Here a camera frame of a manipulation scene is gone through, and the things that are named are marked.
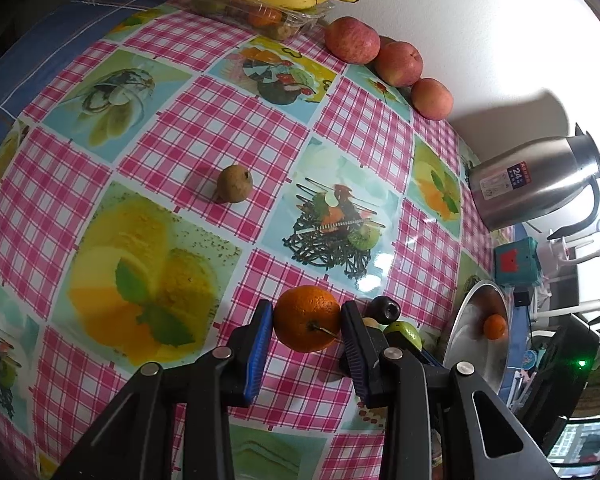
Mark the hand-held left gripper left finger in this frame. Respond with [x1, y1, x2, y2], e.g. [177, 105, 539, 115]
[50, 299, 275, 480]

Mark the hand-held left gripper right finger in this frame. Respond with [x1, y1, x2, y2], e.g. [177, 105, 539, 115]
[339, 300, 563, 480]

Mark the orange tangerine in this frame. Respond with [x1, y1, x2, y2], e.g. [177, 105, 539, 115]
[273, 285, 341, 353]
[482, 314, 508, 341]
[249, 7, 283, 28]

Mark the green mango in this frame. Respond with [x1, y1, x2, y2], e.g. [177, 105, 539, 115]
[384, 321, 423, 352]

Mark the stainless steel plate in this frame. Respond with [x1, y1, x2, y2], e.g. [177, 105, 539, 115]
[442, 280, 511, 396]

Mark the dark purple plum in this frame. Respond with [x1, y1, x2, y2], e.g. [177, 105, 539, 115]
[369, 296, 401, 325]

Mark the white desk lamp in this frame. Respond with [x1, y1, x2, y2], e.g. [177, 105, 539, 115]
[532, 212, 600, 322]

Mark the teal box with red print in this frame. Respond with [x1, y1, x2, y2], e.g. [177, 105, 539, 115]
[494, 239, 540, 286]

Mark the stainless steel thermos jug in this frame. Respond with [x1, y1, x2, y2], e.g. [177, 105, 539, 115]
[467, 122, 600, 241]

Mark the red apple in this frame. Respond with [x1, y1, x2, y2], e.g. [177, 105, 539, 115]
[324, 16, 381, 65]
[411, 78, 454, 122]
[375, 41, 423, 87]

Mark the clear plastic fruit container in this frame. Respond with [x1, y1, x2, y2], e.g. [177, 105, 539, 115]
[187, 0, 335, 41]

